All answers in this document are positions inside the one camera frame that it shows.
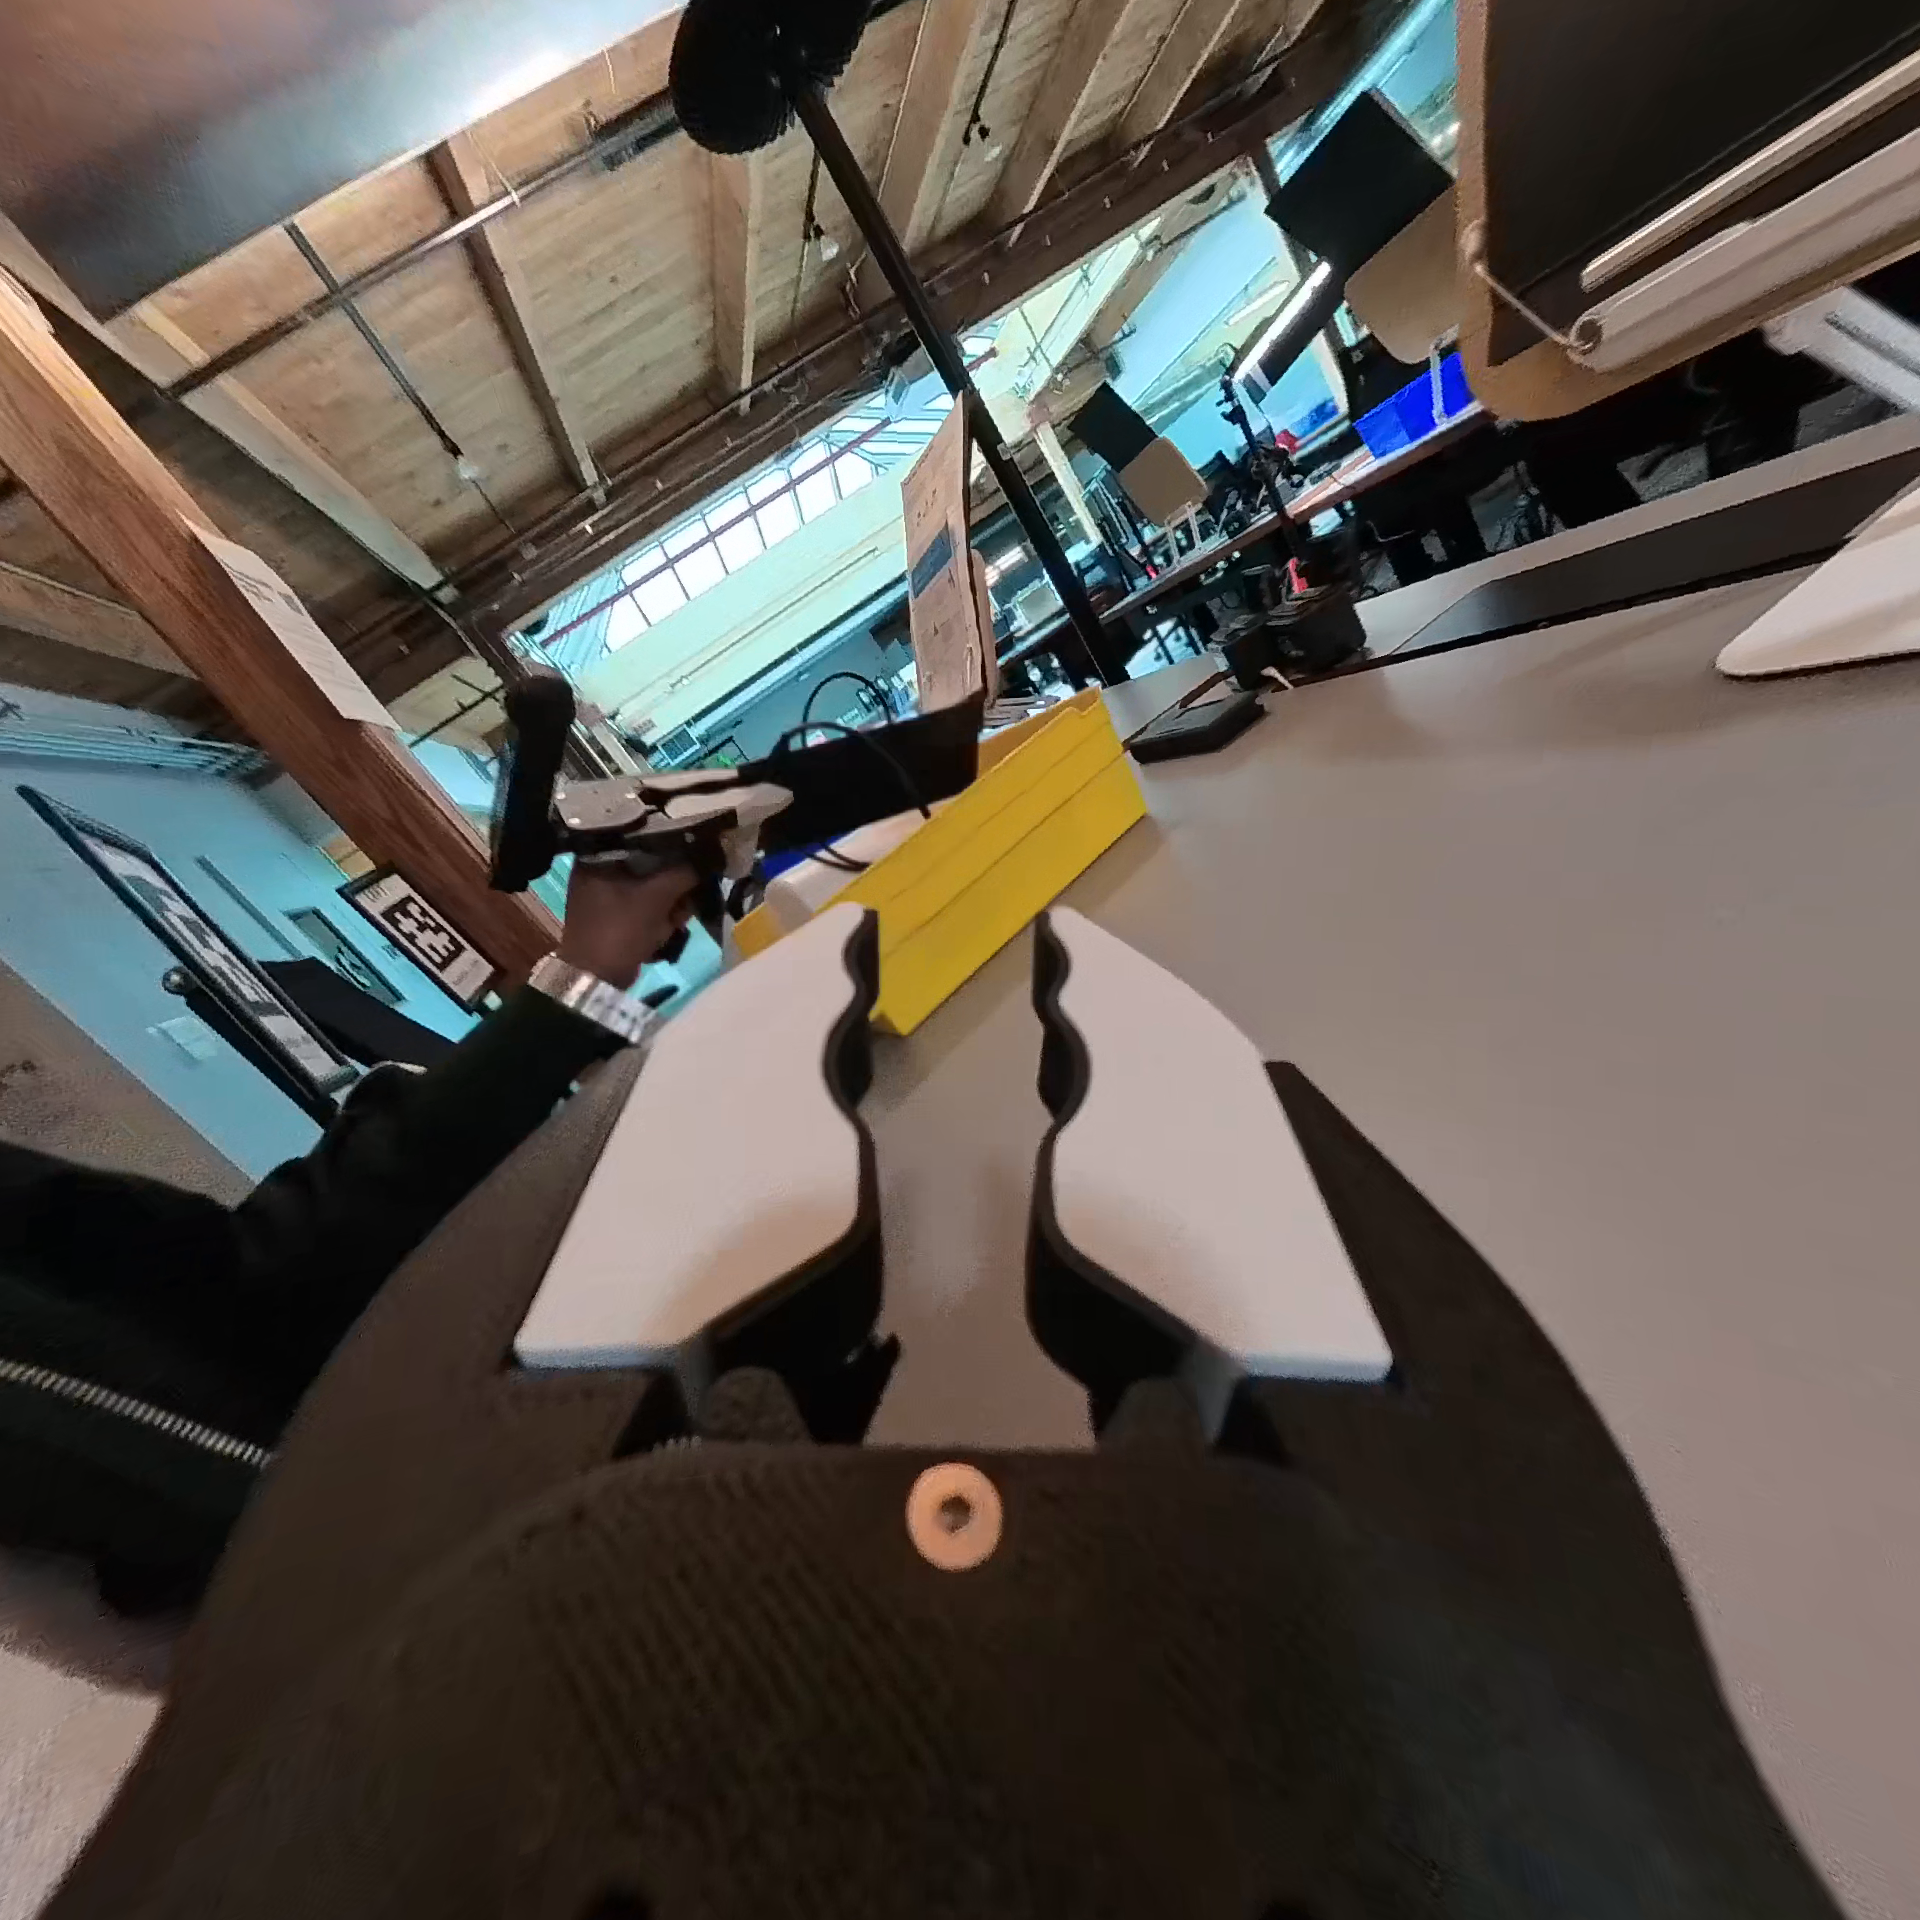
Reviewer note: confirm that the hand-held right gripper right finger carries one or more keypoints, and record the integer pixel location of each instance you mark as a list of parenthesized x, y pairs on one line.
[(1199, 1199)]

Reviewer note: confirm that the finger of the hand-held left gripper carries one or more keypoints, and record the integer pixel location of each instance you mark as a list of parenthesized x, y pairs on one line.
[(719, 810)]

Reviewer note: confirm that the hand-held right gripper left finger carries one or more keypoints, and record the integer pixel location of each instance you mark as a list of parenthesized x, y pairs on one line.
[(719, 1169)]

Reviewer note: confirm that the yellow plastic bin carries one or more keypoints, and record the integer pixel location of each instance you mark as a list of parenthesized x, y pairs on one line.
[(1020, 869)]

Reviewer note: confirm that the person's left forearm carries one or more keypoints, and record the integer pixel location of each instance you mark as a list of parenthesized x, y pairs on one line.
[(452, 1142)]

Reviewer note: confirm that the grey desk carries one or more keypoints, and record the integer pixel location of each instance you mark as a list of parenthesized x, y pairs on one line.
[(1501, 973)]

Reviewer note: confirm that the person's left hand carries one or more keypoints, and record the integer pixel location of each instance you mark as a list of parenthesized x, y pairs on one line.
[(622, 922)]

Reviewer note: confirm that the framed marker sign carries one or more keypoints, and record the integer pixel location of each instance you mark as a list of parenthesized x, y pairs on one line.
[(180, 946), (418, 938)]

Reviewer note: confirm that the white paper notice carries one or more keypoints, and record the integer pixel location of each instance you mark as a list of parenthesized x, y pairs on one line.
[(303, 623)]

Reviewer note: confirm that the black flat device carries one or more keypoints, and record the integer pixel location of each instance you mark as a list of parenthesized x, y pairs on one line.
[(1192, 728)]

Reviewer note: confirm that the black pole stand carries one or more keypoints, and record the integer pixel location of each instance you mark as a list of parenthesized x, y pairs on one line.
[(961, 377)]

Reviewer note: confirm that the dark green jacket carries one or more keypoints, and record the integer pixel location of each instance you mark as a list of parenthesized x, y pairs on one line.
[(120, 1351)]

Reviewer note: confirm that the blue plastic bin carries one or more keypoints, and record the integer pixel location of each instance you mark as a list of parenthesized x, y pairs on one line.
[(1420, 411)]

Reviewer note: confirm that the white garment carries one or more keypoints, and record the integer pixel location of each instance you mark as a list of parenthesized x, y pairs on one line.
[(61, 1726)]

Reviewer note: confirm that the black monitor with white stand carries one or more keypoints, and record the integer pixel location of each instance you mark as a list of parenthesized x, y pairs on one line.
[(1350, 182), (1848, 616)]

